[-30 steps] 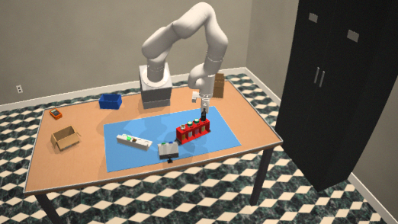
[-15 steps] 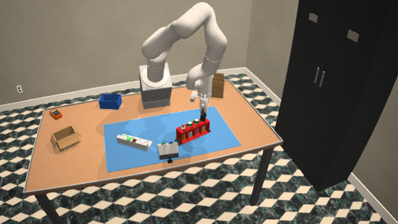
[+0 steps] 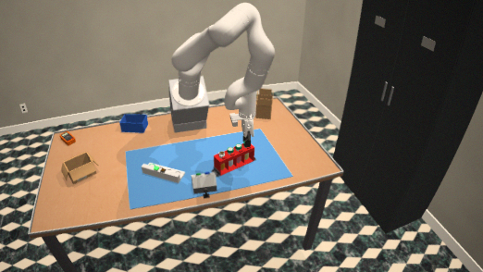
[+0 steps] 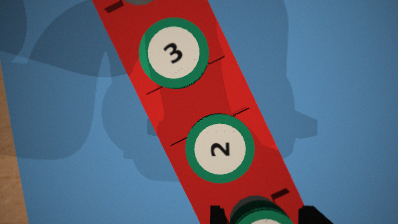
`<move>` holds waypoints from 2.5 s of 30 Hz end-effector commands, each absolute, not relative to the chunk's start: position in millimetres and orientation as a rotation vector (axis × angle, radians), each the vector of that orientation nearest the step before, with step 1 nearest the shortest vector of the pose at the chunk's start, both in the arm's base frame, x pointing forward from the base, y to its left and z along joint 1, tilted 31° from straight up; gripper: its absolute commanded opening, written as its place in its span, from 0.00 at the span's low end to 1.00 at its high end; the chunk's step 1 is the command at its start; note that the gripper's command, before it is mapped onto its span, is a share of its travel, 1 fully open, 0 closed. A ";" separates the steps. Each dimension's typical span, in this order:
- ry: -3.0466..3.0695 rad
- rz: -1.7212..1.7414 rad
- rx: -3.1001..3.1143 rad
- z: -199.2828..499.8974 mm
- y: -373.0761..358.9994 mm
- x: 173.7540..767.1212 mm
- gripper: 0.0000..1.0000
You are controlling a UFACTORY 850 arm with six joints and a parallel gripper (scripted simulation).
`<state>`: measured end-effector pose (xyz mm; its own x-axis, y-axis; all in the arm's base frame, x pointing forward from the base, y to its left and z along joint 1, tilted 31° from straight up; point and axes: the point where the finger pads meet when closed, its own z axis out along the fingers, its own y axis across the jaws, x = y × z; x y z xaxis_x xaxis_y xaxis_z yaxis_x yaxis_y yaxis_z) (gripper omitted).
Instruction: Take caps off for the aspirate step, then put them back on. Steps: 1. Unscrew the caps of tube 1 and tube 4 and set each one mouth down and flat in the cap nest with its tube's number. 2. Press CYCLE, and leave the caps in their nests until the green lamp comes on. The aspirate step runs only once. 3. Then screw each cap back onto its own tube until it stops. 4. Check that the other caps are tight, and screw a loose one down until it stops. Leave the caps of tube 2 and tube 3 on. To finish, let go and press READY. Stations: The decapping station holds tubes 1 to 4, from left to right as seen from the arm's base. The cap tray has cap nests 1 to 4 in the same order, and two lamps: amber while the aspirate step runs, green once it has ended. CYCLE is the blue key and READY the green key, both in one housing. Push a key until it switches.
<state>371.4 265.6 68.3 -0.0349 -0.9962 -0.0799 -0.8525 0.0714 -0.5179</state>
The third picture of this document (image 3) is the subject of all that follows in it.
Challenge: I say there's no dark blue open bin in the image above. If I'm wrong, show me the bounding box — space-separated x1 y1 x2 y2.
119 114 148 133

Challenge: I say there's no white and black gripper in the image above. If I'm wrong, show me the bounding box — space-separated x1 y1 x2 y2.
241 118 254 147

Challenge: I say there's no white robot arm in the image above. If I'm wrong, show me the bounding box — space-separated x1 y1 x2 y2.
171 3 275 127

